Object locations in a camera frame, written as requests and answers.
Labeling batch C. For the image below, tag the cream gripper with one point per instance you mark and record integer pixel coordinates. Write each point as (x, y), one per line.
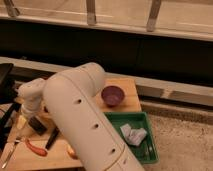
(21, 123)

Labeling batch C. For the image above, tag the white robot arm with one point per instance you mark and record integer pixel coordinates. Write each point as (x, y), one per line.
(68, 97)

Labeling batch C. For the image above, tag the purple bowl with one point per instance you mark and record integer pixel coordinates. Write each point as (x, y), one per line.
(112, 95)

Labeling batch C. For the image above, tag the silver fork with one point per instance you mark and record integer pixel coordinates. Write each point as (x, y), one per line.
(6, 161)

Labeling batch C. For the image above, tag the black tripod stand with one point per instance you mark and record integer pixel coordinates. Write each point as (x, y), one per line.
(7, 95)

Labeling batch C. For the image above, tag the red chili pepper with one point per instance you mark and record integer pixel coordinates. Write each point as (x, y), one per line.
(39, 151)

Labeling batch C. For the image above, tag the apple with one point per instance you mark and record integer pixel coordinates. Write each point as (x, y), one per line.
(71, 152)

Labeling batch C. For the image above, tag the crumpled grey cloth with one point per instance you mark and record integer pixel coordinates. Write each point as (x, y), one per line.
(133, 136)

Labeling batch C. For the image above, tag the green plastic tray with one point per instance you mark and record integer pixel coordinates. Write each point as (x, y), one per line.
(146, 152)

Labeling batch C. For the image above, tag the black handled knife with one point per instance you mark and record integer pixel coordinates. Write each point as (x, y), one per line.
(52, 138)

